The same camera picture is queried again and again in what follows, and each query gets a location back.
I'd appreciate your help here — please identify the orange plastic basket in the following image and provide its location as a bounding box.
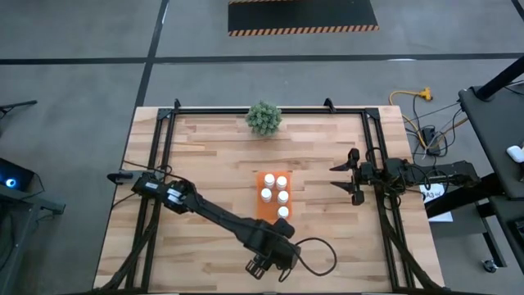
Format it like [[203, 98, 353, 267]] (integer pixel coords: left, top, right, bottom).
[[255, 170, 293, 225]]

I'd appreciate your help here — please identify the black hazard-striped floor mat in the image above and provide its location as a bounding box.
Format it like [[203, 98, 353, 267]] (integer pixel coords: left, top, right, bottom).
[[228, 0, 380, 38]]

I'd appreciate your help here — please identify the dark metal stand frame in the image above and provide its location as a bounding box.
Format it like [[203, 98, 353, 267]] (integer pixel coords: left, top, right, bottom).
[[0, 192, 66, 295]]

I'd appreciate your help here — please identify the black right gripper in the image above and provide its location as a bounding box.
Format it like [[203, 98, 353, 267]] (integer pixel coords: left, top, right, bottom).
[[329, 147, 376, 207]]

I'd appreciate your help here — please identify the black tripod leg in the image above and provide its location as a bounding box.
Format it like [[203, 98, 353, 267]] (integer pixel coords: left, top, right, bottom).
[[0, 99, 38, 116]]

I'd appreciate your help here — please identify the yellow extension cable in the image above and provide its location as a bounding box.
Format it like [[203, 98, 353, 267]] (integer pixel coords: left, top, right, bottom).
[[388, 86, 433, 151]]

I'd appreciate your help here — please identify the black device with blue light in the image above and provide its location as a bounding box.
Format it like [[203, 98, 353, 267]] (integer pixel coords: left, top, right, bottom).
[[0, 157, 37, 193]]

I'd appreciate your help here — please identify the black aluminium table frame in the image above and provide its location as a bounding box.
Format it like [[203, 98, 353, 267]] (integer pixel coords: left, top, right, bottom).
[[96, 98, 441, 295]]

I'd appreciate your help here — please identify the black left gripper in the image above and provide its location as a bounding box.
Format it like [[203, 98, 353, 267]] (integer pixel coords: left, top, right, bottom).
[[244, 217, 302, 281]]

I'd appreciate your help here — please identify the black side table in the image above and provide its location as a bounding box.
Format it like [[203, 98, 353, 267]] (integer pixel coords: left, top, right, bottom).
[[458, 84, 524, 202]]

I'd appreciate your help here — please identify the green artificial plant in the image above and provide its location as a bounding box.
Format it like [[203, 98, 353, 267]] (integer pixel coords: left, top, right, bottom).
[[244, 100, 283, 138]]

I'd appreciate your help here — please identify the black diagonal stand pole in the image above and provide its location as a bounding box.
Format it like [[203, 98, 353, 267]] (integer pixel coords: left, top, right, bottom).
[[477, 55, 524, 102]]

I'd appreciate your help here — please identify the black floor cable bundle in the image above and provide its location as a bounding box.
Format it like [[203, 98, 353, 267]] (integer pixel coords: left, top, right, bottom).
[[404, 96, 472, 165]]

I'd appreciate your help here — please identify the white earbuds case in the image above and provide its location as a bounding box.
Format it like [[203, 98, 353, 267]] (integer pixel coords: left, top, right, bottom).
[[506, 145, 524, 164]]

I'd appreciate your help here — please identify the black cart base frame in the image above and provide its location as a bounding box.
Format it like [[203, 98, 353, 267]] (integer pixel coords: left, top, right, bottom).
[[424, 171, 509, 268]]

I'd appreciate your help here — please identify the black power strip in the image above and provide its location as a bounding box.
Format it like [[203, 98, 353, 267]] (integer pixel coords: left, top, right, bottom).
[[421, 125, 441, 157]]

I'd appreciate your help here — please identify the white paper sheet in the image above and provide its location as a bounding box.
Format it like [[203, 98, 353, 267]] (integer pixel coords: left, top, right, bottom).
[[419, 182, 454, 223]]

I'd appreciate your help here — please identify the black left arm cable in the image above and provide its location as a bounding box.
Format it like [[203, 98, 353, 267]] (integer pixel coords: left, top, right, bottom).
[[278, 236, 338, 284]]

